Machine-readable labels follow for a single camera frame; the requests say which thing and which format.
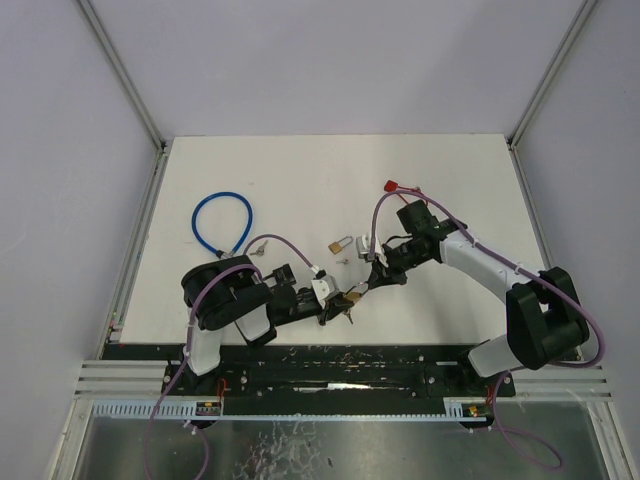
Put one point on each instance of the blue lock keys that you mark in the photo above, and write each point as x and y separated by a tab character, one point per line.
260	250

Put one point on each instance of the red cable padlock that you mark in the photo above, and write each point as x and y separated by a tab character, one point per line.
393	187

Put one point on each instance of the large brass padlock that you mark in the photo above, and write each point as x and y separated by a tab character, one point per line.
355	293

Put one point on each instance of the blue cable lock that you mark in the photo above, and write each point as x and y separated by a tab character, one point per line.
221	223

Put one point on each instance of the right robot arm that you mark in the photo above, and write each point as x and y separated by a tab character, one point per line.
543	324

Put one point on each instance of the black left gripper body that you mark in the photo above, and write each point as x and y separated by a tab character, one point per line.
325	310

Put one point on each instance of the aluminium frame post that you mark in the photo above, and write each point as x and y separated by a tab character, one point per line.
96	25
579	22

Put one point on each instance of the black padlock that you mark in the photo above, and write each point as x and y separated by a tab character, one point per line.
283	275

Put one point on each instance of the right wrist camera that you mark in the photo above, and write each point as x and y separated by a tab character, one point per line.
367	249

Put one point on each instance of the aluminium frame post right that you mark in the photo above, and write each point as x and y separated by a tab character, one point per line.
579	22

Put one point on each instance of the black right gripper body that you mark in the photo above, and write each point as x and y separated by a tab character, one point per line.
378	270

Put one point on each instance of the grey slotted cable duct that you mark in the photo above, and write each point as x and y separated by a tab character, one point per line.
191	410

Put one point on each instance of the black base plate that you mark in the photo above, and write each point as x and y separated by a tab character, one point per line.
342	380

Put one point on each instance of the small brass padlock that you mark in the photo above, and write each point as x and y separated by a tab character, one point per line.
339	245

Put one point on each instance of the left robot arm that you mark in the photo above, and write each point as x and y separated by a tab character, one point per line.
231	291

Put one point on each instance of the aluminium frame post left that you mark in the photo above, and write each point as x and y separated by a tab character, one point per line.
96	25

